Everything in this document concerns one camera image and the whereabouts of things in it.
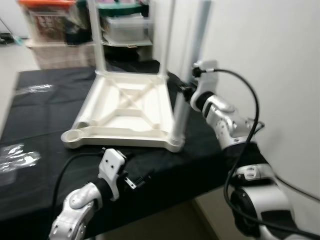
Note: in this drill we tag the clear plastic storage box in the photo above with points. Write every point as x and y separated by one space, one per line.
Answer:
127 30

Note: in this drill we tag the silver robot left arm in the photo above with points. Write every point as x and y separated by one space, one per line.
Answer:
80 210

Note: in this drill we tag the green round lid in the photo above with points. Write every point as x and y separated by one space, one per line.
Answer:
125 7

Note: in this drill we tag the storage box with orange lid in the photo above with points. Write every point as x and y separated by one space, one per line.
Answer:
47 25

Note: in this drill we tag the clear plastic bag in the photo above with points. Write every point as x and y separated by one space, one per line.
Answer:
35 89

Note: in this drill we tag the black bag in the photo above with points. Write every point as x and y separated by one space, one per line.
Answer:
77 27

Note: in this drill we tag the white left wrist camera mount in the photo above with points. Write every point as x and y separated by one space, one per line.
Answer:
112 162

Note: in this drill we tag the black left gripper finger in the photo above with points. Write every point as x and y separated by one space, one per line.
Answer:
145 178

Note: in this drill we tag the black round bowl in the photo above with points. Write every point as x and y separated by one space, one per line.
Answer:
125 52

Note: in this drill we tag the cream plastic children table top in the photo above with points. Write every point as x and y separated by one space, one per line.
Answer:
125 125

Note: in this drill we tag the clear tape patch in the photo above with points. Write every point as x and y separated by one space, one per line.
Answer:
17 157

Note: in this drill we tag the black table cloth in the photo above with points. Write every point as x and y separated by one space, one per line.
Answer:
40 110

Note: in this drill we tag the cloth covered bench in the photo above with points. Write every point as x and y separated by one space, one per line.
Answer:
60 55

